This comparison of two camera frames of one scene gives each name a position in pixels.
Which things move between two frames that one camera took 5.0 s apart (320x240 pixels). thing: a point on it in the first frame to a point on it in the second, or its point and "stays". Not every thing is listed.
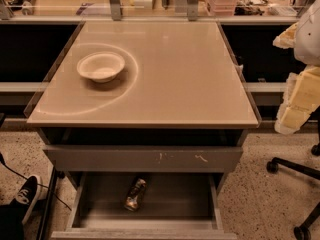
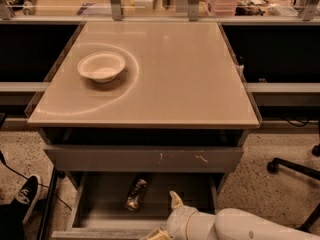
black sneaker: (28, 195) stays
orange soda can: (133, 197) stays
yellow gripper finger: (287, 40) to (186, 223)
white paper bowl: (101, 67) stays
